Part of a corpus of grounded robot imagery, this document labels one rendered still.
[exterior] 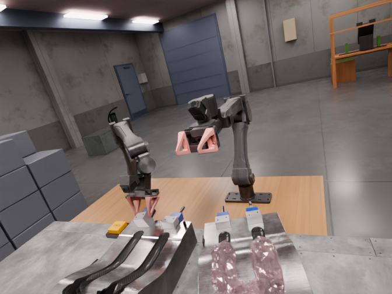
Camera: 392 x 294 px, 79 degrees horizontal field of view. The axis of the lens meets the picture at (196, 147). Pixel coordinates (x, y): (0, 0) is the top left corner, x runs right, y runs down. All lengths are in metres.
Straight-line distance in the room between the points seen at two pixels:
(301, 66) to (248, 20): 2.42
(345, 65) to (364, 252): 7.31
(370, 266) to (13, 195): 2.51
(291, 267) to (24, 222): 2.39
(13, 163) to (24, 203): 0.38
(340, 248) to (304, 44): 8.66
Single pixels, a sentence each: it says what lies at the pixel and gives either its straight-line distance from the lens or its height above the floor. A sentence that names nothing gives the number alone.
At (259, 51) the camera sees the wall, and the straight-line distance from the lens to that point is 9.44.
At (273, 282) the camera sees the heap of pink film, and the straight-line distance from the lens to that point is 0.65.
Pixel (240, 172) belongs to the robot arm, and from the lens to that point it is 1.00.
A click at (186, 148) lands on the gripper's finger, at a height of 1.18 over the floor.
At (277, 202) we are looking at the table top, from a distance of 1.06.
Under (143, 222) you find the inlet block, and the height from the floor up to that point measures 0.92.
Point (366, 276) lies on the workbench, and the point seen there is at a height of 0.80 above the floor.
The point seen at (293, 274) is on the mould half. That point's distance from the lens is 0.68.
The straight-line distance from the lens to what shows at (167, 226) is 0.89.
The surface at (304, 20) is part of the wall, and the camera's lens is 9.30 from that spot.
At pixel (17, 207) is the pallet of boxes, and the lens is 2.68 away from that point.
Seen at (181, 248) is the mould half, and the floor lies 0.87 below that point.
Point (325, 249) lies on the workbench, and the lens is 0.86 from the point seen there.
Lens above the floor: 1.39
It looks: 18 degrees down
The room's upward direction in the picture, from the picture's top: 15 degrees counter-clockwise
